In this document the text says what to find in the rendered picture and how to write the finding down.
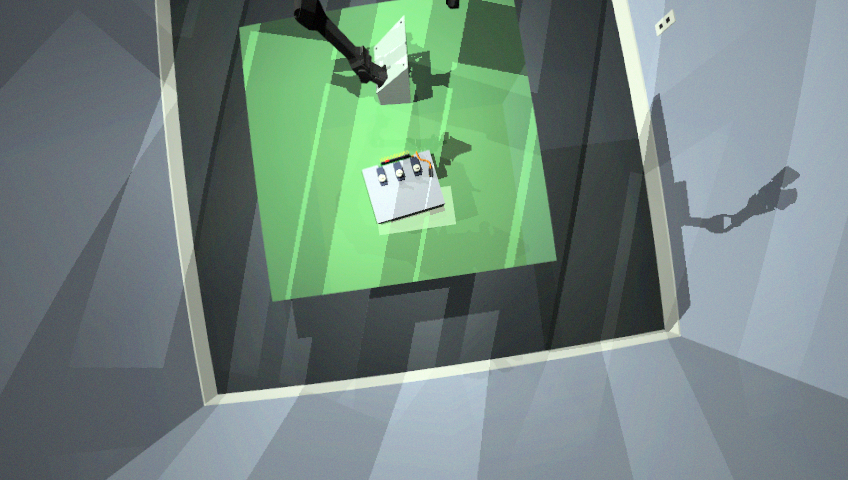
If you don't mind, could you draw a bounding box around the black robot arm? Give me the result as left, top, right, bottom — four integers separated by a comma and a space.
294, 0, 388, 88

